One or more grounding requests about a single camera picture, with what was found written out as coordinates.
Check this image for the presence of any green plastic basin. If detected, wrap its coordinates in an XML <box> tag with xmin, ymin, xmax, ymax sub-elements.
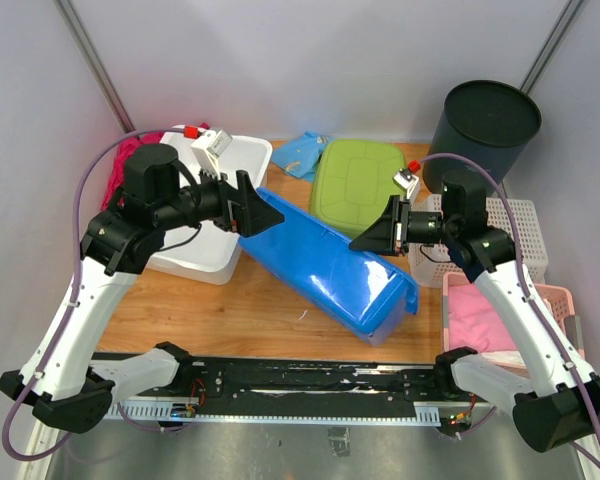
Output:
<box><xmin>309</xmin><ymin>139</ymin><xmax>406</xmax><ymax>239</ymax></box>

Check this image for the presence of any large dark blue cylindrical container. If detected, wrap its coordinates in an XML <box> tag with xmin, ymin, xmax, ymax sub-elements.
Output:
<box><xmin>429</xmin><ymin>80</ymin><xmax>542</xmax><ymax>183</ymax></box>

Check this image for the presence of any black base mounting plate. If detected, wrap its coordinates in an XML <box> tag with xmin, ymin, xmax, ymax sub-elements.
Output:
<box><xmin>115</xmin><ymin>357</ymin><xmax>484</xmax><ymax>420</ymax></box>

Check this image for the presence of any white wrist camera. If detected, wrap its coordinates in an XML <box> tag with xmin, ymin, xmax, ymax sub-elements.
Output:
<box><xmin>393</xmin><ymin>168</ymin><xmax>421</xmax><ymax>203</ymax></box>
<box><xmin>190</xmin><ymin>129</ymin><xmax>233</xmax><ymax>179</ymax></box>

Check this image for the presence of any magenta object behind bins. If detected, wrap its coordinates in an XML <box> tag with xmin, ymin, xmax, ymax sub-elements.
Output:
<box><xmin>101</xmin><ymin>130</ymin><xmax>201</xmax><ymax>211</ymax></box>

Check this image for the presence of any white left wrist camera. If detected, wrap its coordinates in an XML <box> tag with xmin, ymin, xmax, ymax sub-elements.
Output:
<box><xmin>190</xmin><ymin>129</ymin><xmax>233</xmax><ymax>179</ymax></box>

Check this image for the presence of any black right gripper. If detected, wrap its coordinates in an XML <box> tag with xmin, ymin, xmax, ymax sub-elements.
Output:
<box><xmin>349</xmin><ymin>195</ymin><xmax>457</xmax><ymax>257</ymax></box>

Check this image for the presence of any pink perforated basket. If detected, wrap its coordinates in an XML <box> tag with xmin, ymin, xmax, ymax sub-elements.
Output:
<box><xmin>442</xmin><ymin>273</ymin><xmax>585</xmax><ymax>376</ymax></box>

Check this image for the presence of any white slotted cable duct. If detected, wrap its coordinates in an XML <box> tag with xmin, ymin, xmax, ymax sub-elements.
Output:
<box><xmin>105</xmin><ymin>400</ymin><xmax>442</xmax><ymax>427</ymax></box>

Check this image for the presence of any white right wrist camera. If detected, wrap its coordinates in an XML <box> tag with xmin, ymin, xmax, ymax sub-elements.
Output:
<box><xmin>393</xmin><ymin>168</ymin><xmax>421</xmax><ymax>203</ymax></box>

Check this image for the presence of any blue printed cloth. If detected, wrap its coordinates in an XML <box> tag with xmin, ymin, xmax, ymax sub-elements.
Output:
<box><xmin>271</xmin><ymin>131</ymin><xmax>333</xmax><ymax>183</ymax></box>

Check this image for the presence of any pink towel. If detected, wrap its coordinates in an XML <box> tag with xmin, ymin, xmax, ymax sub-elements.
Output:
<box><xmin>448</xmin><ymin>284</ymin><xmax>516</xmax><ymax>353</ymax></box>

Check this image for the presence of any white perforated plastic basket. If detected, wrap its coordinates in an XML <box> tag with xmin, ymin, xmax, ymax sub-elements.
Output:
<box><xmin>408</xmin><ymin>197</ymin><xmax>549</xmax><ymax>288</ymax></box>

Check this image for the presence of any blue plastic bin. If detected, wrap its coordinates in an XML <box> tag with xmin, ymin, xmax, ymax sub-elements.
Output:
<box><xmin>239</xmin><ymin>188</ymin><xmax>420</xmax><ymax>346</ymax></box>

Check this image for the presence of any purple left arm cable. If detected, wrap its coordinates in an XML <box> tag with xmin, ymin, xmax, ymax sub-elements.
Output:
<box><xmin>0</xmin><ymin>124</ymin><xmax>206</xmax><ymax>461</ymax></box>

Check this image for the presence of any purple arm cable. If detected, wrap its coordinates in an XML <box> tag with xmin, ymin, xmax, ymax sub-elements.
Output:
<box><xmin>0</xmin><ymin>124</ymin><xmax>206</xmax><ymax>461</ymax></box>
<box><xmin>407</xmin><ymin>152</ymin><xmax>600</xmax><ymax>479</ymax></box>

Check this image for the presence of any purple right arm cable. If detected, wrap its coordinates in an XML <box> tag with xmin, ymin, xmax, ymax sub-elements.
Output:
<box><xmin>407</xmin><ymin>152</ymin><xmax>600</xmax><ymax>479</ymax></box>

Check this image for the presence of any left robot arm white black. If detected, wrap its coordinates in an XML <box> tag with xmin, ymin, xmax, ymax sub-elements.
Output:
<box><xmin>0</xmin><ymin>144</ymin><xmax>284</xmax><ymax>434</ymax></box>

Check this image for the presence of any white plastic tub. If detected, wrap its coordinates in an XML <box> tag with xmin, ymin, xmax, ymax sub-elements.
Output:
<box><xmin>147</xmin><ymin>135</ymin><xmax>273</xmax><ymax>285</ymax></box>

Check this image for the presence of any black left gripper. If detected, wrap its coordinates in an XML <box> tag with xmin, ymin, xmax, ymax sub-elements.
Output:
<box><xmin>155</xmin><ymin>160</ymin><xmax>285</xmax><ymax>237</ymax></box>

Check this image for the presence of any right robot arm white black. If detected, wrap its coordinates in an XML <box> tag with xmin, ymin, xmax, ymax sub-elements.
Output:
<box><xmin>349</xmin><ymin>169</ymin><xmax>600</xmax><ymax>452</ymax></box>

